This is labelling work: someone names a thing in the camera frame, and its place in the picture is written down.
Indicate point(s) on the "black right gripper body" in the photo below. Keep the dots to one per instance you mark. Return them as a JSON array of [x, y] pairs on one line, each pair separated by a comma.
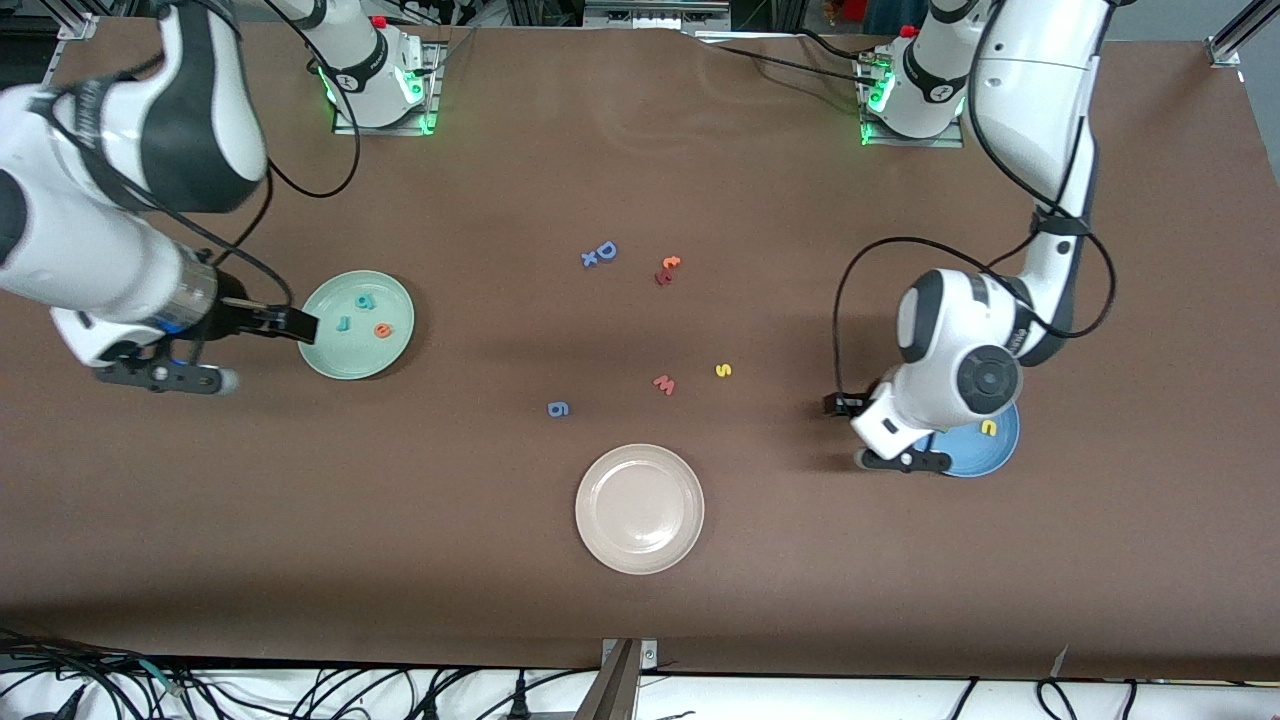
[[228, 315]]

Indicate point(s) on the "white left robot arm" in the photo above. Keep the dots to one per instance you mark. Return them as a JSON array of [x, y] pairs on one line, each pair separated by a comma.
[[950, 340]]

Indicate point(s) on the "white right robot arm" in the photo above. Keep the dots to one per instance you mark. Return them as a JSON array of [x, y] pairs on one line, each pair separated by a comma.
[[80, 240]]

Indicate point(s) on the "pale green plate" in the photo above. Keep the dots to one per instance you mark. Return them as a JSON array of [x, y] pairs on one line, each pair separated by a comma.
[[360, 350]]

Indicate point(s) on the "blue plate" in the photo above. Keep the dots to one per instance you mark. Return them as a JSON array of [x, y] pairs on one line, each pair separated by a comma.
[[985, 455]]

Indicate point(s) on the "red foam letter w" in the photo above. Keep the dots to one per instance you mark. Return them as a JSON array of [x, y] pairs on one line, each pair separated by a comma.
[[664, 384]]

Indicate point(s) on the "beige plate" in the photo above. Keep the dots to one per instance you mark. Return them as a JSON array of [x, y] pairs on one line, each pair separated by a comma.
[[640, 510]]

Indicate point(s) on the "blue foam letter D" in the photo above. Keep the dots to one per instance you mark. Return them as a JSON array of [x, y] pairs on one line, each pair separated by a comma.
[[606, 250]]

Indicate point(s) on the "red box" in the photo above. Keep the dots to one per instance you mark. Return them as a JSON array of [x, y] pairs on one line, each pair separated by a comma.
[[845, 10]]

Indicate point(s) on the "person in blue jeans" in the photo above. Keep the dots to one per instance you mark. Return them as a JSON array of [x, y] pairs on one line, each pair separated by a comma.
[[895, 12]]

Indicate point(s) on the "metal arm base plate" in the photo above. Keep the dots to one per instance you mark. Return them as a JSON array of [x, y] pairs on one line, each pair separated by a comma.
[[432, 90], [955, 140]]

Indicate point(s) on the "aluminium frame profile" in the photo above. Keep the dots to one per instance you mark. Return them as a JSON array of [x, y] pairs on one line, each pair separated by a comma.
[[1225, 48], [78, 25]]

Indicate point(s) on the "aluminium mount bracket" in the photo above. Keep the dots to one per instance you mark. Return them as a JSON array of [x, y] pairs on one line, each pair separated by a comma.
[[612, 685]]

